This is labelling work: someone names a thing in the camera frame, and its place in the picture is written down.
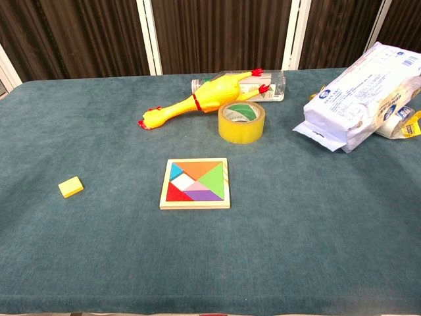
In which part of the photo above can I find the white blue wipes pack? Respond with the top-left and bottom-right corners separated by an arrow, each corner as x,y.
292,41 -> 421,153

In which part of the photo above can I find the orange large triangle piece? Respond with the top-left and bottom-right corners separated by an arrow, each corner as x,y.
173,161 -> 222,182

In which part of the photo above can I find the blue small triangle piece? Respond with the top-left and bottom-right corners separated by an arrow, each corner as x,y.
169,163 -> 184,182

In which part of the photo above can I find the clear plastic water bottle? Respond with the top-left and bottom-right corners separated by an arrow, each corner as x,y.
191,70 -> 286,102

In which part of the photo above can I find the yellow square tangram piece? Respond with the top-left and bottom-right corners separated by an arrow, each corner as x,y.
58,176 -> 84,199

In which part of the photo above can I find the dark slatted partition panel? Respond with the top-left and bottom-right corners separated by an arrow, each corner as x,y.
292,0 -> 392,70
0,0 -> 151,83
144,0 -> 299,75
378,0 -> 421,53

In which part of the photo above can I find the white yellow tissue pack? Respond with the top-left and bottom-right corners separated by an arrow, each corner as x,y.
309,92 -> 421,140

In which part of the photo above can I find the red triangle piece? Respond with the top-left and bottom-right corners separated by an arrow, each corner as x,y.
165,182 -> 194,202

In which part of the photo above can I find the yellow packing tape roll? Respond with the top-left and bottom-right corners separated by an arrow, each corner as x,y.
218,101 -> 266,145

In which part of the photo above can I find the white framed side partition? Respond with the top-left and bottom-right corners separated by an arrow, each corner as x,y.
0,44 -> 23,99

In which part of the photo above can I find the yellow rubber chicken toy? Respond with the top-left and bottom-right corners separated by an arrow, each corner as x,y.
137,68 -> 272,130

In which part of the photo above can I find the pink small triangle piece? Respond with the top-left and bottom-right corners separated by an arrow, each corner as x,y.
182,180 -> 211,192

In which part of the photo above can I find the green large triangle piece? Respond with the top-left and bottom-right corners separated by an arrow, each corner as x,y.
198,163 -> 225,201

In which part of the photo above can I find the wooden tangram puzzle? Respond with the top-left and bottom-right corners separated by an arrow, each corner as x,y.
159,157 -> 232,210

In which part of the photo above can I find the purple parallelogram piece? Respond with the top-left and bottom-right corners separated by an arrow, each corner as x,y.
182,190 -> 223,202

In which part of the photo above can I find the teal table cloth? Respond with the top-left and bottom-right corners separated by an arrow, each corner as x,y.
0,67 -> 421,315

